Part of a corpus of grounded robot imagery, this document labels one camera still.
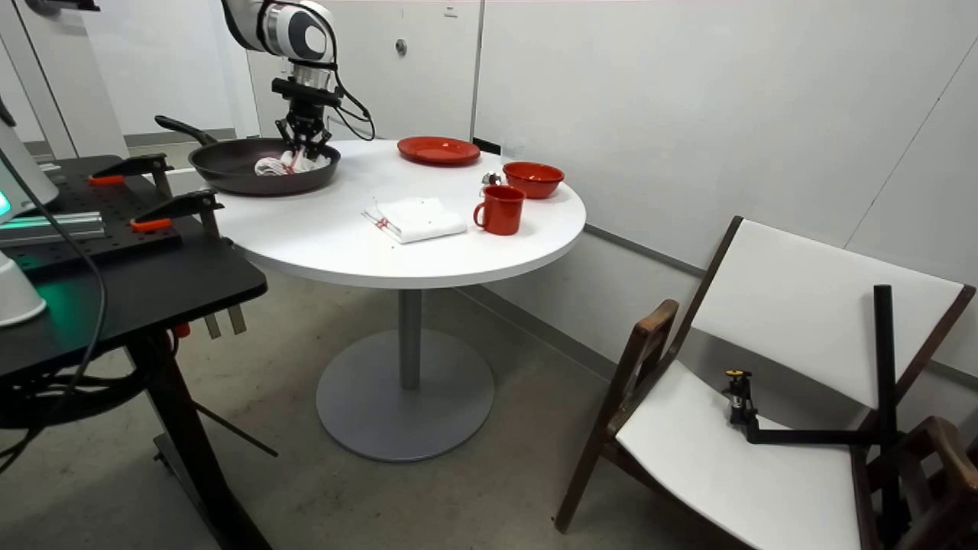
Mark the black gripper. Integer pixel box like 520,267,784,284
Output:
274,78,341,139

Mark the white red striped towel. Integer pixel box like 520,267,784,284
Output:
254,151,330,178

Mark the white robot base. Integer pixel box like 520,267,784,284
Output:
0,122,60,327

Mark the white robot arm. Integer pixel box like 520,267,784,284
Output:
222,0,341,144

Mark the black frying pan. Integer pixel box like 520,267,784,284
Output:
160,117,341,196

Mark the round white table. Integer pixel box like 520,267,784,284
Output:
222,142,588,461

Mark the orange black clamp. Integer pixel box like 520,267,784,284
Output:
130,189,247,339
85,154,173,196

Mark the red plate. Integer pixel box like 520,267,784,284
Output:
399,135,481,168

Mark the red mug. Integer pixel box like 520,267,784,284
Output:
474,187,523,234

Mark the red bowl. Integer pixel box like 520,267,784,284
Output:
506,163,562,199

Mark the black robot desk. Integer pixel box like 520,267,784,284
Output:
0,151,282,550

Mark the wooden white folding chair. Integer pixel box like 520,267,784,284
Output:
557,216,976,550

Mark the black camera stand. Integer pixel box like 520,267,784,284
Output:
725,284,901,542

